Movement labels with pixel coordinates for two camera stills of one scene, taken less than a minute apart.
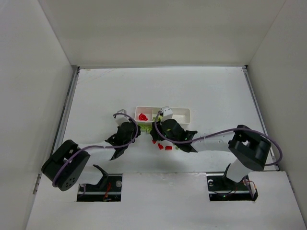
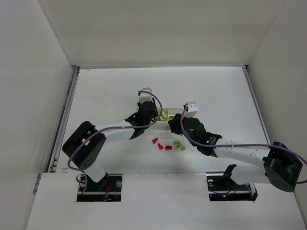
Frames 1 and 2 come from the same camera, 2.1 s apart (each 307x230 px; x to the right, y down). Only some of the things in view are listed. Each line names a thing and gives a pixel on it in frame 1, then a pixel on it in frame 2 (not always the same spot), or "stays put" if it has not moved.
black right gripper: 158,132 → 177,122
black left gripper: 132,130 → 148,111
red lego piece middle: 160,146 stays put
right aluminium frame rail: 271,158 stays put
